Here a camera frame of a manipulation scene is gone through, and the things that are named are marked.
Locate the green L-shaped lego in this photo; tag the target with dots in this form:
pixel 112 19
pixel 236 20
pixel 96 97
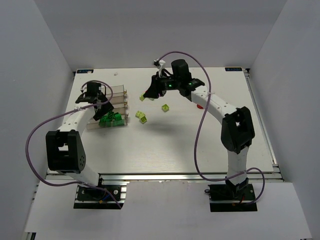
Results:
pixel 105 121

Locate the red green yellow lego stack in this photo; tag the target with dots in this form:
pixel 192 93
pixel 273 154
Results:
pixel 142 97

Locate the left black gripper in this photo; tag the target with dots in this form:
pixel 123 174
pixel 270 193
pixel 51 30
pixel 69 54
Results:
pixel 104 110

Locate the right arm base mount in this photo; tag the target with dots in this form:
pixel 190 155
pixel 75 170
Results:
pixel 222 199

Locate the blue corner label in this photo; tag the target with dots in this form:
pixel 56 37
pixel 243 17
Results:
pixel 84 71
pixel 233 69

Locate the lime lego brick lower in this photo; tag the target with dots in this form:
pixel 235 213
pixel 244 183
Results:
pixel 143 119

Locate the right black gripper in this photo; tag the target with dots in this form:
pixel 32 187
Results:
pixel 155 83

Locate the right blue corner label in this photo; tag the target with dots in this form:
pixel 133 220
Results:
pixel 233 69

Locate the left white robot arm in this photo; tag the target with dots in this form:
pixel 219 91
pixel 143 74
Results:
pixel 65 151

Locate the aluminium table frame rail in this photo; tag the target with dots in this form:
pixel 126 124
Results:
pixel 166 177

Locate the lime lego brick upper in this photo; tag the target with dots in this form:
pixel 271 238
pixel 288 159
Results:
pixel 139 114

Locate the left blue corner label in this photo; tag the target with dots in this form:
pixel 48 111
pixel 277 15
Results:
pixel 84 71

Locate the lime square lego brick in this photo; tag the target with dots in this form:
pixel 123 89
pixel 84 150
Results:
pixel 165 107

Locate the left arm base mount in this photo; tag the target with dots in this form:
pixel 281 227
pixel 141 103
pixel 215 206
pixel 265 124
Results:
pixel 93 199

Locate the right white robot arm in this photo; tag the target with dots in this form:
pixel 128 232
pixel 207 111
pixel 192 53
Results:
pixel 237 129

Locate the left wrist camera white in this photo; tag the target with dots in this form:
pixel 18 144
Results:
pixel 83 88

